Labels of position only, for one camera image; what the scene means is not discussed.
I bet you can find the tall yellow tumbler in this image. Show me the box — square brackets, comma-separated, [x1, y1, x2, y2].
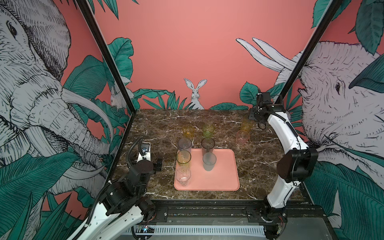
[241, 118, 255, 133]

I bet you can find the tall light green tumbler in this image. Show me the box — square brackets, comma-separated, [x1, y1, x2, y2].
[177, 150, 192, 169]

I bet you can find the tall blue-grey clear tumbler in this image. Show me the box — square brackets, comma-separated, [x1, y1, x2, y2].
[178, 137, 193, 153]

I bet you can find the tall dark grey tumbler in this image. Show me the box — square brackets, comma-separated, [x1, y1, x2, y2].
[201, 138, 216, 155]

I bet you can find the teal frosted tumbler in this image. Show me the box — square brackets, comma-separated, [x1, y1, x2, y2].
[203, 153, 217, 172]

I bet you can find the pink plastic tray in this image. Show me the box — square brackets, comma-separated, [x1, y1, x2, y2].
[174, 149, 240, 191]

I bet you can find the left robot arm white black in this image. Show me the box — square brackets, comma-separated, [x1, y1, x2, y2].
[68, 159, 163, 240]

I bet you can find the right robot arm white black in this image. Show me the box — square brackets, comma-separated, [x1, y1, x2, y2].
[249, 92, 319, 223]

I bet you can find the white perforated strip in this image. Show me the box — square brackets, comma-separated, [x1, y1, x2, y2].
[134, 225, 266, 237]

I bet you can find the short green tumbler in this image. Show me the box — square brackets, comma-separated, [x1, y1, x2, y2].
[202, 124, 215, 138]

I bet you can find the short yellow tumbler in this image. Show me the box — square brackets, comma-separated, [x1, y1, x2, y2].
[182, 124, 195, 140]

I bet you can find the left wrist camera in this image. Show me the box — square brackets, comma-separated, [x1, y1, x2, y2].
[138, 142, 151, 162]

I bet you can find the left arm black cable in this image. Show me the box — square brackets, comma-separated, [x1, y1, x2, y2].
[125, 136, 145, 169]

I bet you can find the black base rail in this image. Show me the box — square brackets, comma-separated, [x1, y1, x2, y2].
[150, 199, 326, 224]

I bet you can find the right black frame post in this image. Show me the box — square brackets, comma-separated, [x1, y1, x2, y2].
[276, 0, 343, 104]

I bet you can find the black frame post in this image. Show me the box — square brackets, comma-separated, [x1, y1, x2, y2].
[276, 0, 343, 104]
[76, 0, 136, 115]

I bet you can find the left black frame post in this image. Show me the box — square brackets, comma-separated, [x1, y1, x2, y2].
[76, 0, 136, 115]

